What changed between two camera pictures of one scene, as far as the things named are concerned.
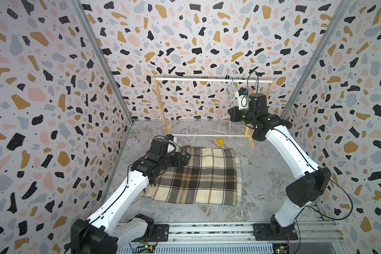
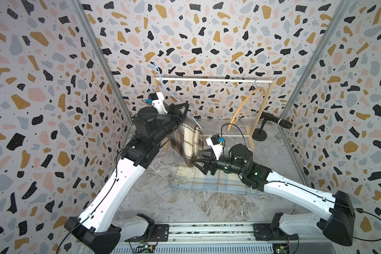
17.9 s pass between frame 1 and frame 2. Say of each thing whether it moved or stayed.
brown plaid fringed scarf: moved
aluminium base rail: stayed
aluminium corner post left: stayed
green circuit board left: stayed
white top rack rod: stayed
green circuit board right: stayed
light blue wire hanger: moved
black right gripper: moved
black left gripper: moved
